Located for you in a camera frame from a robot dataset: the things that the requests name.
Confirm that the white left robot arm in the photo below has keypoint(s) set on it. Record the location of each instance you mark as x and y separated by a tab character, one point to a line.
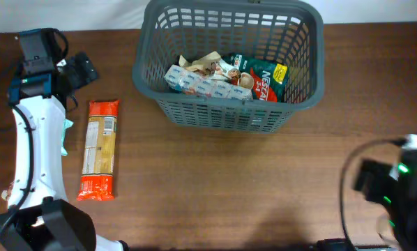
39	216

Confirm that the orange spaghetti packet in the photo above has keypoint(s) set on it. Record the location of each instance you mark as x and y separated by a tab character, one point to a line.
97	177

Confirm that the pink blue tissue multipack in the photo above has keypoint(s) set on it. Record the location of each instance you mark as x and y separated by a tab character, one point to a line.
191	83

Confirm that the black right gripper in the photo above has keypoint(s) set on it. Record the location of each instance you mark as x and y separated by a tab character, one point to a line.
369	179

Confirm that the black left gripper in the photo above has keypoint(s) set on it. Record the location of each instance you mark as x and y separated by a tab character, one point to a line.
81	68

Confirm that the green Nescafe coffee bag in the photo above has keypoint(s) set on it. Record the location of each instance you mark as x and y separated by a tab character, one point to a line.
266	80

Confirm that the grey plastic basket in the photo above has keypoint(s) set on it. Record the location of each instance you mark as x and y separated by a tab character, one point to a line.
286	32

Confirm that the cream paper pouch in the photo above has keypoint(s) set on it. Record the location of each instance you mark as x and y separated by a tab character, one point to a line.
211	66

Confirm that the white brown cookie bag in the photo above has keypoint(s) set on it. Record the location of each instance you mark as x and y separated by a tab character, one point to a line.
6	194

